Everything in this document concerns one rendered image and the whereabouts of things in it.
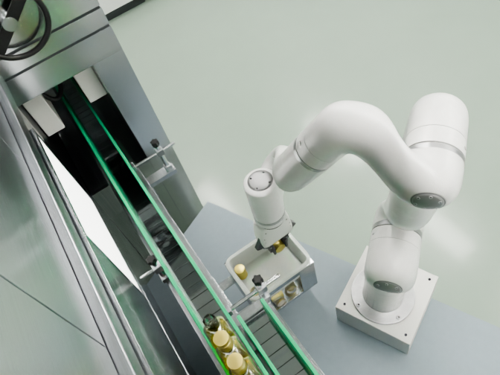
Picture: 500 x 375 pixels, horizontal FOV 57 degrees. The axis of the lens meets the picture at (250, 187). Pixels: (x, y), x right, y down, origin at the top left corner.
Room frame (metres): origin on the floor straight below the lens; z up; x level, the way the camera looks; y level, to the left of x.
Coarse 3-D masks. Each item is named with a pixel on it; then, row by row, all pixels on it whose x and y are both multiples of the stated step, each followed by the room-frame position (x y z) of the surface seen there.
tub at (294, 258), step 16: (256, 240) 0.76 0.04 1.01; (288, 240) 0.74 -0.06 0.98; (240, 256) 0.73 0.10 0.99; (256, 256) 0.74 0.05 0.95; (272, 256) 0.72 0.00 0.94; (288, 256) 0.71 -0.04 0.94; (304, 256) 0.66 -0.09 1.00; (256, 272) 0.69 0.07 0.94; (272, 272) 0.67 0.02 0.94; (288, 272) 0.65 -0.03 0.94; (272, 288) 0.59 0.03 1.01
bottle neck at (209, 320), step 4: (208, 316) 0.43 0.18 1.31; (212, 316) 0.43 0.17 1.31; (204, 320) 0.43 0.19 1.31; (208, 320) 0.43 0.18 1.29; (212, 320) 0.43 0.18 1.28; (216, 320) 0.42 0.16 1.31; (204, 324) 0.42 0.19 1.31; (208, 324) 0.41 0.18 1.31; (212, 324) 0.41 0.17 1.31; (216, 324) 0.41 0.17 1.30; (220, 324) 0.42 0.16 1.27; (208, 328) 0.41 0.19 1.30; (212, 328) 0.41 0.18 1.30; (216, 328) 0.41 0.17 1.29; (220, 328) 0.41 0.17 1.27; (212, 332) 0.41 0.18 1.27; (216, 332) 0.41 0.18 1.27
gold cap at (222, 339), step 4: (220, 332) 0.38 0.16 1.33; (224, 332) 0.38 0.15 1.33; (216, 336) 0.37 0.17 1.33; (220, 336) 0.37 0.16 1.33; (224, 336) 0.37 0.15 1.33; (228, 336) 0.37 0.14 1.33; (216, 340) 0.37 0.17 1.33; (220, 340) 0.36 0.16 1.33; (224, 340) 0.36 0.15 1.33; (228, 340) 0.36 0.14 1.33; (232, 340) 0.37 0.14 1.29; (216, 344) 0.36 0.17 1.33; (220, 344) 0.35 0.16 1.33; (224, 344) 0.35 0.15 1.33; (228, 344) 0.35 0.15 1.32; (232, 344) 0.36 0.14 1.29; (220, 348) 0.35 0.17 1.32; (224, 348) 0.35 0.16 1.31; (228, 348) 0.35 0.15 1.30; (224, 352) 0.35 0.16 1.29
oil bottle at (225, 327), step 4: (220, 316) 0.45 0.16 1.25; (220, 320) 0.44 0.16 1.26; (224, 320) 0.44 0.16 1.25; (224, 324) 0.42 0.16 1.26; (204, 328) 0.43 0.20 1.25; (224, 328) 0.41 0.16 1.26; (228, 328) 0.41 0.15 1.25; (204, 332) 0.43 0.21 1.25; (208, 332) 0.42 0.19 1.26; (228, 332) 0.41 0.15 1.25; (232, 332) 0.41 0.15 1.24; (208, 336) 0.41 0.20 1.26; (212, 336) 0.41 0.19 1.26; (212, 340) 0.40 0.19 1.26; (212, 344) 0.39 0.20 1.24
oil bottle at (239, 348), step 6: (234, 336) 0.39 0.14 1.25; (234, 342) 0.38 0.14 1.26; (240, 342) 0.39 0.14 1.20; (216, 348) 0.38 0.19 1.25; (240, 348) 0.36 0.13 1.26; (222, 354) 0.36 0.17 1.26; (240, 354) 0.35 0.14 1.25; (246, 354) 0.35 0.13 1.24; (222, 360) 0.35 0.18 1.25; (252, 360) 0.37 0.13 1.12
